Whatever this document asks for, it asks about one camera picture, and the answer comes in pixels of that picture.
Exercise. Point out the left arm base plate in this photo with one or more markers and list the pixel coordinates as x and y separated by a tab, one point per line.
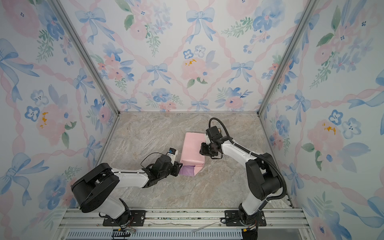
130	218

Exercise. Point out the aluminium corner post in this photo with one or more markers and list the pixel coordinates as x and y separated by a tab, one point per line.
299	31
69	27

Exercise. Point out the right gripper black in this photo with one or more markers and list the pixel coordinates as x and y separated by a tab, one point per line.
203	150

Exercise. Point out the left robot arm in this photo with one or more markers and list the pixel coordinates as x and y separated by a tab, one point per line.
93	190

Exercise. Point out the right aluminium corner post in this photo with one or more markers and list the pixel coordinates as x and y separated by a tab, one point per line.
299	31

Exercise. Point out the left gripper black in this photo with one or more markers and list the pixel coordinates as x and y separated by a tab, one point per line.
176	168

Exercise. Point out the purple pink wrapping paper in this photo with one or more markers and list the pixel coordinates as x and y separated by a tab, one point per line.
193	162

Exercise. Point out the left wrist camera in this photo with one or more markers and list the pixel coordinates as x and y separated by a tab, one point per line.
172	153

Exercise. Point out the vented cable duct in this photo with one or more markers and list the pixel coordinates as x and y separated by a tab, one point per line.
154	234

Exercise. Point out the left aluminium corner post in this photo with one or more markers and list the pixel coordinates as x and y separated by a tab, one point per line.
69	27

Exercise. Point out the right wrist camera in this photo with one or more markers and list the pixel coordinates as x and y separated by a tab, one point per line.
214	134

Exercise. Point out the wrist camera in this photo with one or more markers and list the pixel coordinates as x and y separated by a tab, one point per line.
172	153
214	134

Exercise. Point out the aluminium frame rail front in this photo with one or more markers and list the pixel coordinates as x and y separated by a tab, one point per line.
145	218

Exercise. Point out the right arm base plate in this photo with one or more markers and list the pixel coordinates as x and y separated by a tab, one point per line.
237	218

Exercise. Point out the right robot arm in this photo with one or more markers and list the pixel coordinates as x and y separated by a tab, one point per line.
265	181

